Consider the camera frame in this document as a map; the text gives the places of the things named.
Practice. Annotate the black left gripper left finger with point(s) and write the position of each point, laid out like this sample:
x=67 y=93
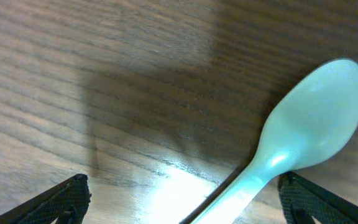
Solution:
x=66 y=202

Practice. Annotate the mint green plastic spoon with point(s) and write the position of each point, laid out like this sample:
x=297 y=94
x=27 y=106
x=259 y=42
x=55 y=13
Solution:
x=312 y=123

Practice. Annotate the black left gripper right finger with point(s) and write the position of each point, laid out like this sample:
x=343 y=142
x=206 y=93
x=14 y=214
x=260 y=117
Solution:
x=305 y=202

